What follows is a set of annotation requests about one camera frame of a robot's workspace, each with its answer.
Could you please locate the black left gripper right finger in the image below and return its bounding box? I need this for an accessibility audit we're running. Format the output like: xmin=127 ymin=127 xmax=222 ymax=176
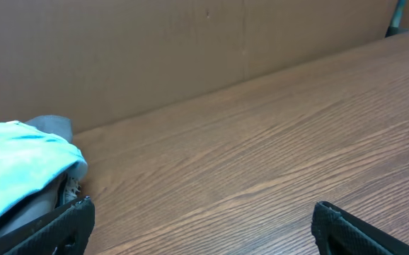
xmin=311 ymin=201 xmax=409 ymax=255

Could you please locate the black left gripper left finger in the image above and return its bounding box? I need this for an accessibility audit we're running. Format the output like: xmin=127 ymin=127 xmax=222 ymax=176
xmin=0 ymin=196 xmax=95 ymax=255

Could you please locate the light blue printed t-shirt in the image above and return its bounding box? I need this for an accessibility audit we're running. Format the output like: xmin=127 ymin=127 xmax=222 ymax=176
xmin=0 ymin=120 xmax=88 ymax=217

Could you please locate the grey folded garment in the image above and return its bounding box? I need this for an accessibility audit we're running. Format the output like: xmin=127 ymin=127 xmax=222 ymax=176
xmin=25 ymin=115 xmax=73 ymax=143

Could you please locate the teal pole with black base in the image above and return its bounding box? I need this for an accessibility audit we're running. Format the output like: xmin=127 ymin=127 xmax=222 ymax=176
xmin=385 ymin=0 xmax=408 ymax=38

